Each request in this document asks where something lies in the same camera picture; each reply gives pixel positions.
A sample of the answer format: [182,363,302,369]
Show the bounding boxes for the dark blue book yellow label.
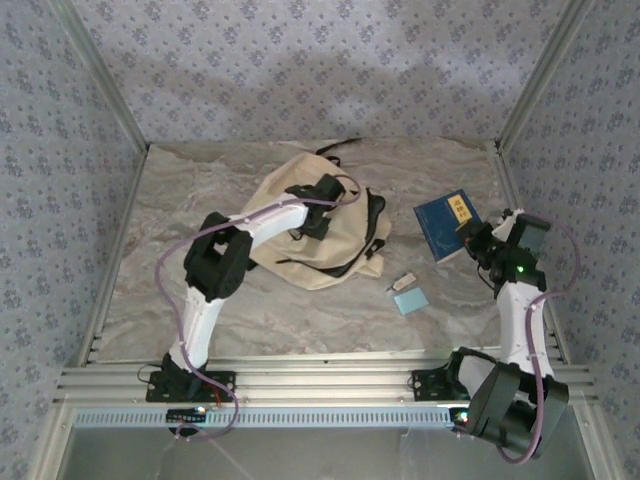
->
[412,188,484,264]

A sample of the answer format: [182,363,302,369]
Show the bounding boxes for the cream canvas backpack black straps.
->
[239,137,394,292]

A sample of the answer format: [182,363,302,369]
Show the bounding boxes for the small beige eraser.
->
[385,272,417,294]

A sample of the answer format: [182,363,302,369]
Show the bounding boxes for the light blue sticky note pad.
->
[392,287,430,316]

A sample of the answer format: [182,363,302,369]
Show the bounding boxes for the small circuit board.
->
[449,407,474,432]
[167,407,209,424]

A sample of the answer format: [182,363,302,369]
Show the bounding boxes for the grey metal panel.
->
[59,424,594,480]

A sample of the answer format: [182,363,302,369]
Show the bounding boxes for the aluminium side rail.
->
[74,143,152,366]
[492,142,574,366]

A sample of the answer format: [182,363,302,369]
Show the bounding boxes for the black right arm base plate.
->
[410,367,454,404]

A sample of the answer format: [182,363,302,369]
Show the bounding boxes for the wide aluminium base rail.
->
[54,352,599,407]

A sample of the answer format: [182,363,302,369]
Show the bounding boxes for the aluminium frame post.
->
[52,0,152,151]
[494,0,599,151]

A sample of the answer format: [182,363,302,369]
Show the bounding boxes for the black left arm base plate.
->
[144,369,236,404]

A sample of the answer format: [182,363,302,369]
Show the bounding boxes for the grey slotted cable duct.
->
[73,405,464,430]

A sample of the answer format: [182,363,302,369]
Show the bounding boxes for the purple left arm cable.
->
[153,174,364,444]

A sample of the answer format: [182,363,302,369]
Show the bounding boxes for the aluminium frame leg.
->
[29,405,77,480]
[573,404,622,480]

